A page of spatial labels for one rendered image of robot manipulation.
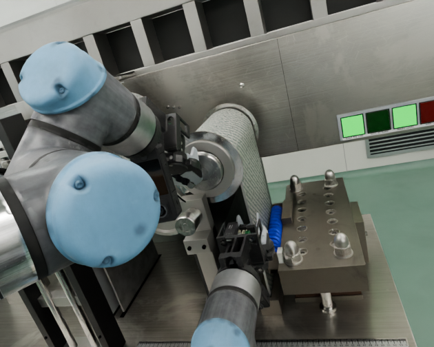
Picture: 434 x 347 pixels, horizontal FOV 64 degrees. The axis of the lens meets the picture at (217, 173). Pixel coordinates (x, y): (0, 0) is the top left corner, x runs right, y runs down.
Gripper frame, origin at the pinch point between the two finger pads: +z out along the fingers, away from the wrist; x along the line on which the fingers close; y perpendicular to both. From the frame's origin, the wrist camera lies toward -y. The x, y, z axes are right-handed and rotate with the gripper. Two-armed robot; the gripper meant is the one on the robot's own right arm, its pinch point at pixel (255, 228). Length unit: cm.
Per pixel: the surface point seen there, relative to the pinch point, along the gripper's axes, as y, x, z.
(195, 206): 10.0, 8.8, -6.2
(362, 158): -93, -49, 263
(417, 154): -98, -95, 263
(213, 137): 21.7, 2.8, -2.7
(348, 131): 8.1, -22.7, 29.3
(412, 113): 9.6, -37.8, 29.4
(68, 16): 54, 44, 31
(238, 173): 14.0, -0.1, -2.7
